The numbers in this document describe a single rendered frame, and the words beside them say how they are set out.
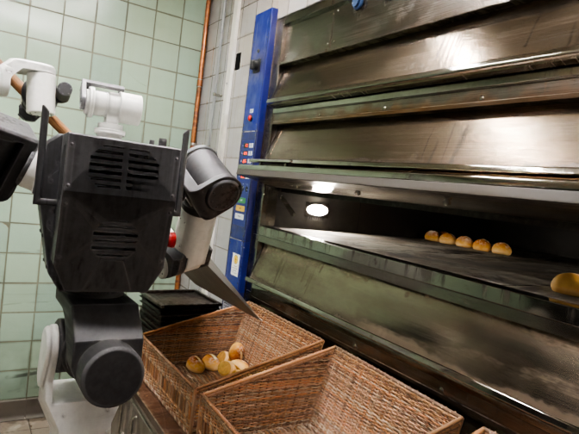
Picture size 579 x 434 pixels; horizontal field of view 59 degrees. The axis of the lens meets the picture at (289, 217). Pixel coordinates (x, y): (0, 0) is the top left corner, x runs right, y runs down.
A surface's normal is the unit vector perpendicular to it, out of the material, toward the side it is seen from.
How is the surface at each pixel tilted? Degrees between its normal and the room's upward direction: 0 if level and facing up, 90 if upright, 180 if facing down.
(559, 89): 90
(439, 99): 90
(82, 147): 89
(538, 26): 70
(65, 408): 74
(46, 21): 90
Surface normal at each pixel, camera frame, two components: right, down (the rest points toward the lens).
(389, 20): -0.84, -0.07
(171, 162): 0.46, 0.10
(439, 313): -0.75, -0.41
